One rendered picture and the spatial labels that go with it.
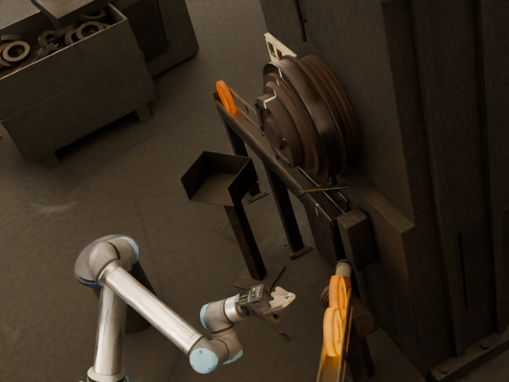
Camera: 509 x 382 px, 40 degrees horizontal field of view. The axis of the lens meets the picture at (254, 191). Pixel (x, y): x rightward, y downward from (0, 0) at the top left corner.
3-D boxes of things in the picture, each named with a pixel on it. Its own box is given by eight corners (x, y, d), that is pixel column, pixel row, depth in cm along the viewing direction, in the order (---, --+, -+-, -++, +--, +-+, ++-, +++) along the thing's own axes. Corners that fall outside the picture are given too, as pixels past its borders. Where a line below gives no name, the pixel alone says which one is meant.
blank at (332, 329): (336, 297, 226) (326, 297, 227) (331, 333, 214) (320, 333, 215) (344, 330, 235) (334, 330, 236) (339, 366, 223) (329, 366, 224)
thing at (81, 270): (156, 280, 369) (126, 223, 342) (175, 318, 345) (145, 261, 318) (101, 308, 364) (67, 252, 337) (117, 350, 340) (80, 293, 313)
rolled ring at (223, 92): (223, 89, 347) (229, 86, 347) (212, 77, 362) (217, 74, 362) (234, 120, 357) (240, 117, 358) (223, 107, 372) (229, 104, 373)
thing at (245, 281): (245, 255, 366) (204, 149, 321) (287, 266, 352) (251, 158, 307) (224, 283, 354) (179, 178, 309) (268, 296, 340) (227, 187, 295)
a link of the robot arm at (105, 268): (79, 242, 255) (217, 358, 234) (101, 236, 266) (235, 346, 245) (68, 266, 260) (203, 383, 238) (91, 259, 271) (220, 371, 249)
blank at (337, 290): (341, 265, 238) (332, 265, 239) (336, 297, 226) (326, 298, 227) (348, 298, 247) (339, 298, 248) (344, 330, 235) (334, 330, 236)
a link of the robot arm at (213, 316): (216, 327, 262) (207, 301, 262) (243, 320, 256) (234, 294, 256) (202, 334, 253) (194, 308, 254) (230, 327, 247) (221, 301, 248)
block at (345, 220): (370, 248, 270) (360, 204, 255) (380, 260, 264) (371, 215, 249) (345, 261, 268) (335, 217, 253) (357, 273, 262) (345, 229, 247)
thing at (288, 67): (295, 138, 282) (266, 36, 253) (354, 198, 247) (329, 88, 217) (280, 145, 281) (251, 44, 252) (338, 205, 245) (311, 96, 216)
